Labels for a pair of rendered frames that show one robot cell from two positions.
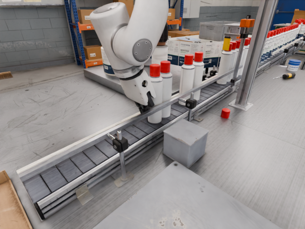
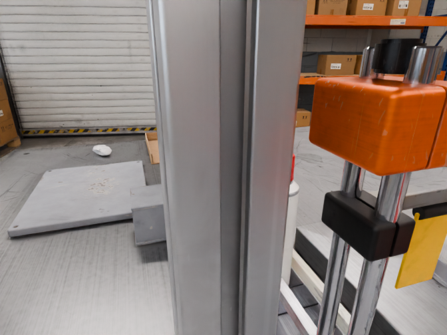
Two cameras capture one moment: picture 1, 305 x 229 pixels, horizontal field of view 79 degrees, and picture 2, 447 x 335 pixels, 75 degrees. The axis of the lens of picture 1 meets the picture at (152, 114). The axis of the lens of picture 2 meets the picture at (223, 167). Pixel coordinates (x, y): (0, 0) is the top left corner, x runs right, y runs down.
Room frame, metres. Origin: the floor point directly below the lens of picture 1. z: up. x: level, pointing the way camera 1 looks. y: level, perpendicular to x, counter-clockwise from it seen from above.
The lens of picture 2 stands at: (0.85, -0.53, 1.21)
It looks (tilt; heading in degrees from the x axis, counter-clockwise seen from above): 22 degrees down; 118
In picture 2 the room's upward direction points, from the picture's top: straight up
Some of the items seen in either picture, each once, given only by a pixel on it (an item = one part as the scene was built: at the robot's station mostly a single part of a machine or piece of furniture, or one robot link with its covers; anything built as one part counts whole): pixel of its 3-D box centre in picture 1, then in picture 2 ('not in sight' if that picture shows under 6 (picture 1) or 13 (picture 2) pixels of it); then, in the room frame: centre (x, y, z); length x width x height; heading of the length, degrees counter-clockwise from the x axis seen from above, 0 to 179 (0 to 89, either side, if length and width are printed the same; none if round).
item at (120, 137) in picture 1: (116, 153); not in sight; (0.37, 0.09, 0.91); 0.07 x 0.03 x 0.16; 46
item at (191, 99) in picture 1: (184, 112); not in sight; (0.58, -0.12, 0.91); 0.07 x 0.03 x 0.16; 46
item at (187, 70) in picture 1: (186, 81); not in sight; (0.71, -0.14, 0.98); 0.05 x 0.05 x 0.20
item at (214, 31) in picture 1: (221, 30); not in sight; (3.10, -1.06, 0.91); 0.60 x 0.40 x 0.22; 128
